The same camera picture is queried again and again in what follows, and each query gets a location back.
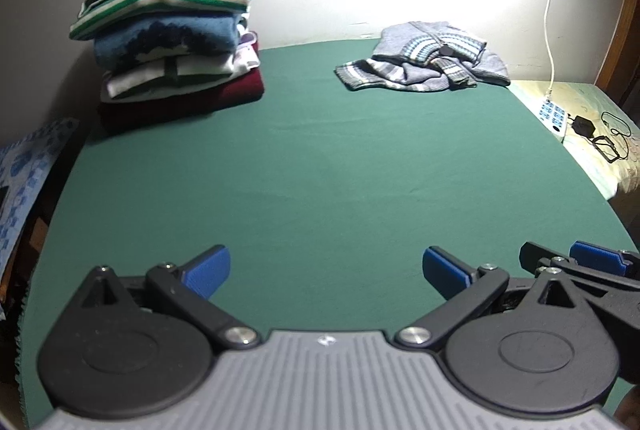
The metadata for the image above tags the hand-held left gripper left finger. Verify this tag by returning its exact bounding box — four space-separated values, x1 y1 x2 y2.
69 244 263 353

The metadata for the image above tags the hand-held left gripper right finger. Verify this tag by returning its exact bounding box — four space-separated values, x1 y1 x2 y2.
395 245 592 352

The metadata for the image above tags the wooden bed frame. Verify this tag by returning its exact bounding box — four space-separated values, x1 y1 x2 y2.
595 0 640 111

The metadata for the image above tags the pale lilac garment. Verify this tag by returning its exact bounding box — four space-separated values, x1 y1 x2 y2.
235 18 261 76

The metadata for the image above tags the black charger adapter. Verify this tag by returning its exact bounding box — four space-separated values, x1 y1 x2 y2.
570 115 596 138

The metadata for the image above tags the black charger cable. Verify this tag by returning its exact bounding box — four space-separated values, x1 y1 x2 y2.
592 110 636 163

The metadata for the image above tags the white and dark green garment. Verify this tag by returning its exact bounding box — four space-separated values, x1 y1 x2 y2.
102 53 241 101

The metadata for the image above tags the mattress with pale printed sheet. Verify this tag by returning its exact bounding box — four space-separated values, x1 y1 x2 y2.
512 80 640 201

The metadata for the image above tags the white power cable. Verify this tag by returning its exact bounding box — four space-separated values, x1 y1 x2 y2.
542 0 568 98

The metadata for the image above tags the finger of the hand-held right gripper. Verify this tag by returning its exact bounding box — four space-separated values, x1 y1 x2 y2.
569 239 640 283
519 241 640 307

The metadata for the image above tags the blue white patterned towel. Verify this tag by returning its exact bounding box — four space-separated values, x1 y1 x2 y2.
0 117 81 281

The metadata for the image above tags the grey striped knit sweater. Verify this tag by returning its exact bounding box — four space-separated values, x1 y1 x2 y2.
335 21 512 92

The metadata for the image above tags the white power strip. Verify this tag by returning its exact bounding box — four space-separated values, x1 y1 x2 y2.
537 96 571 131

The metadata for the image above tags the green table cloth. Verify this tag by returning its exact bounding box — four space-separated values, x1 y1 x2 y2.
15 38 633 411

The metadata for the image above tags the maroon knit sweater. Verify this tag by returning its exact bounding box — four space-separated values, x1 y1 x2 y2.
97 33 265 136

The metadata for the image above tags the blue patterned knit sweater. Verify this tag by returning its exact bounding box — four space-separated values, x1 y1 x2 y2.
92 13 246 71

